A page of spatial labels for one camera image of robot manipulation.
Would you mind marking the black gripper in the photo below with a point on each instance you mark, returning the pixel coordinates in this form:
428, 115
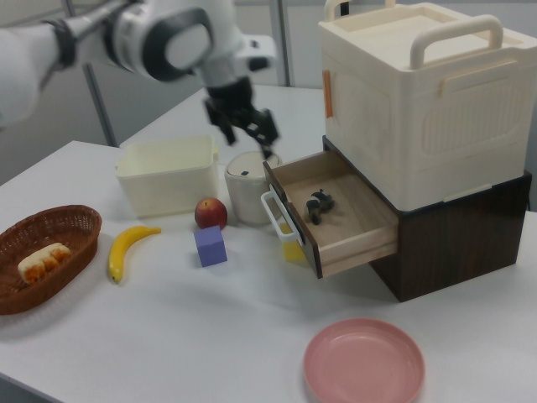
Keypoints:
233, 105

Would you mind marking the black white panda toy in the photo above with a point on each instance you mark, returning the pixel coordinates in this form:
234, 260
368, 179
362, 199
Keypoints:
319, 205

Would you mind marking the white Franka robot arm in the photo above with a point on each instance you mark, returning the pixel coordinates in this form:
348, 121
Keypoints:
126, 46

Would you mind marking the toy bread loaf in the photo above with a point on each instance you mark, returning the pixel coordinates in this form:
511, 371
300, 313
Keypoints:
44, 261

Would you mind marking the white lidded canister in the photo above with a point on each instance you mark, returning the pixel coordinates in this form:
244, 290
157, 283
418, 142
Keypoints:
245, 193

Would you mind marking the red apple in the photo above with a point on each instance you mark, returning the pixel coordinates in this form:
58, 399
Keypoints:
211, 213

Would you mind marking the cream open plastic bin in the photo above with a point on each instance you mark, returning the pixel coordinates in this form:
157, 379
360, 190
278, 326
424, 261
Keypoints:
168, 180

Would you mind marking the purple cube block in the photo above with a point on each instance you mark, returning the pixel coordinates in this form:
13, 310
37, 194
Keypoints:
210, 247

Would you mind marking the yellow block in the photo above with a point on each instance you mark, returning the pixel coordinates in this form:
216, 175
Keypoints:
293, 251

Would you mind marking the yellow banana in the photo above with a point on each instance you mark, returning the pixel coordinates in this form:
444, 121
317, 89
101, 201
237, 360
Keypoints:
123, 247

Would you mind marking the brown wicker basket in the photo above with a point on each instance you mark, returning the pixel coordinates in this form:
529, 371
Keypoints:
63, 226

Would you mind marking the dark brown wooden cabinet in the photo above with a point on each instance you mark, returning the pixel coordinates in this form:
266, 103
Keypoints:
453, 243

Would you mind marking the pink plate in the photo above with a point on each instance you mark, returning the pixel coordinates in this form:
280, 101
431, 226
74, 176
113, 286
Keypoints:
363, 363

